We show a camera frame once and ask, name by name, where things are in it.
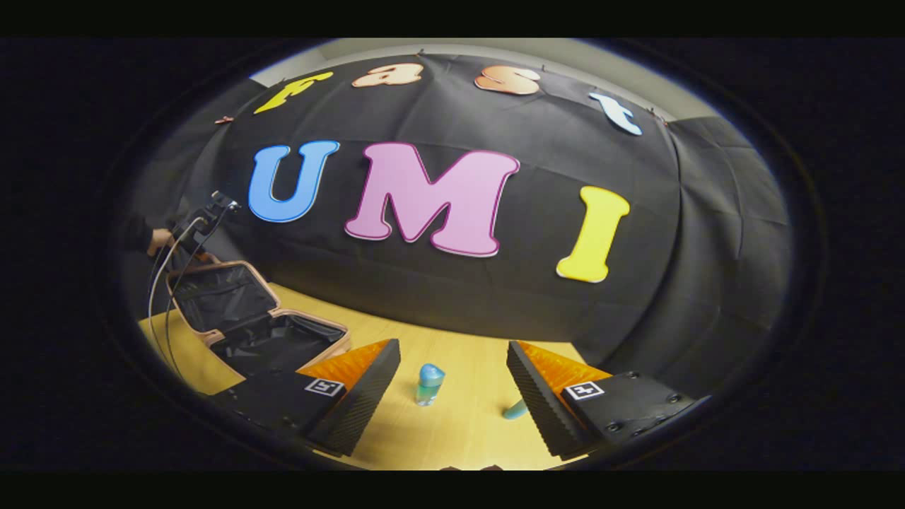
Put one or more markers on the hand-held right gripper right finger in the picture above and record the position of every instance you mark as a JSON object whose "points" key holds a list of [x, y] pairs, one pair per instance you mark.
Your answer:
{"points": [[622, 410]]}

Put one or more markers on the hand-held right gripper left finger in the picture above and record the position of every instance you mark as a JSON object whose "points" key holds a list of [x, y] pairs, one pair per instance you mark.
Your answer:
{"points": [[290, 404]]}

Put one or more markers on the small blue-green tube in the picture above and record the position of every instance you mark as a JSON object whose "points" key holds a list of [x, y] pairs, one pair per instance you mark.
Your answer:
{"points": [[515, 410]]}

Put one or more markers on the blue-capped green bottle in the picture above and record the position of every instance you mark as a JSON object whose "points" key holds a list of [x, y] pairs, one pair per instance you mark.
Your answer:
{"points": [[428, 387]]}

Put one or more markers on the black backdrop cloth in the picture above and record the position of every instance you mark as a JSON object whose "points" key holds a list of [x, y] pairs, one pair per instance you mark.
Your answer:
{"points": [[495, 297]]}

